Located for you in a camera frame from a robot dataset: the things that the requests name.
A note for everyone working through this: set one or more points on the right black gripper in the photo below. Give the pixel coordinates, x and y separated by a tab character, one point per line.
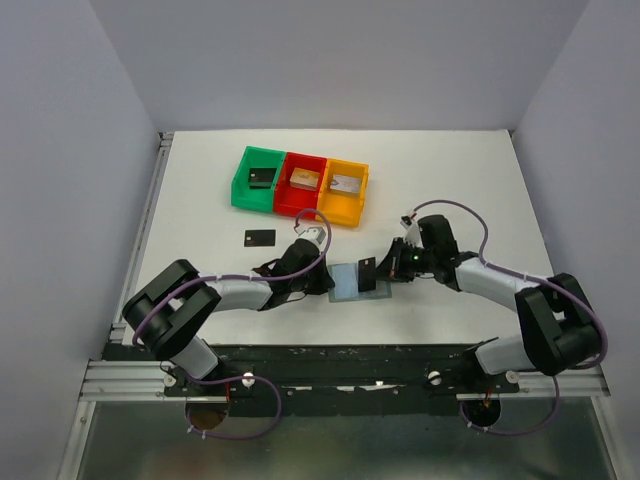
395	260

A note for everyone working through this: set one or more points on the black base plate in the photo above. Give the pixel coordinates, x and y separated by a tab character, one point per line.
338	380

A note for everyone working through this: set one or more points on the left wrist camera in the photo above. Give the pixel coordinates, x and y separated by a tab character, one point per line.
315	235

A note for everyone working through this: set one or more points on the black card stack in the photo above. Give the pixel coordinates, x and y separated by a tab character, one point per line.
261	178

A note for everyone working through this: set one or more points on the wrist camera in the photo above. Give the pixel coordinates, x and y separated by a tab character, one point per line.
412	235
315	235

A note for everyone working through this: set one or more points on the sage green card holder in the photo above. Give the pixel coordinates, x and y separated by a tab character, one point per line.
346	288

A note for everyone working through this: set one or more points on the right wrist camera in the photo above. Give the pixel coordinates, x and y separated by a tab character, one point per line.
412	235

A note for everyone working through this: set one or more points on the silver card stack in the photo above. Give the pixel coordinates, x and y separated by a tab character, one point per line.
345	185

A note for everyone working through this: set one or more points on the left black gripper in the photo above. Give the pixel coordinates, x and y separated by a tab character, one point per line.
316	279

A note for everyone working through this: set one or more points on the tan card stack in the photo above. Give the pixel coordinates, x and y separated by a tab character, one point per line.
304	179

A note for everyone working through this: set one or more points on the aluminium frame rail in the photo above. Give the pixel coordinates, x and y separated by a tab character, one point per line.
111	381

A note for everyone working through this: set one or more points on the black credit card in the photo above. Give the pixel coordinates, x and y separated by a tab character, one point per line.
259	238

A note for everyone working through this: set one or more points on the green plastic bin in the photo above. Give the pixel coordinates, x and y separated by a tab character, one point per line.
255	199

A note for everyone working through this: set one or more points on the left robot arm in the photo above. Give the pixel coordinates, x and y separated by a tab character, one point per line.
168	312

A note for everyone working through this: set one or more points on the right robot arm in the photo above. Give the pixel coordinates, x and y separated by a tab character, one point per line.
556	332

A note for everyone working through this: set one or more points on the red plastic bin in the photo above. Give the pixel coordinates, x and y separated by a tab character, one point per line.
289	201

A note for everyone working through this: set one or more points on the yellow plastic bin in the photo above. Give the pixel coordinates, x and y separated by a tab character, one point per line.
343	210

